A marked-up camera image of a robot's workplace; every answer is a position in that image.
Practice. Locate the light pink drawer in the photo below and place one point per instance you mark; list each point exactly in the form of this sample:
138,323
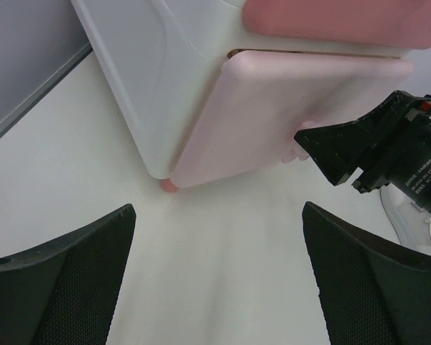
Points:
260,97

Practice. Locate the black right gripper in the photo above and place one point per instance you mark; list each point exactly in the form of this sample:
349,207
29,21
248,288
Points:
391,144

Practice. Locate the pink lower drawer knob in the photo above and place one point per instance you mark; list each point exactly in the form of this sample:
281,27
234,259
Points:
296,151

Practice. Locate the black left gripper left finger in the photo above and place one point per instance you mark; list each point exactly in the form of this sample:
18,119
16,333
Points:
65,290

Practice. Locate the dark pink drawer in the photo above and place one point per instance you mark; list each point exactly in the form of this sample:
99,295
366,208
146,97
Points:
399,24

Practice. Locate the white sneaker sideways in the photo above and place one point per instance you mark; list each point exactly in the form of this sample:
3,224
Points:
411,224

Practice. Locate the white plastic cabinet body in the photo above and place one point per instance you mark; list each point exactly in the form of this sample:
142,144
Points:
160,58

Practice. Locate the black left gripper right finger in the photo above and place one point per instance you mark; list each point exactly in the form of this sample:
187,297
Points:
371,290

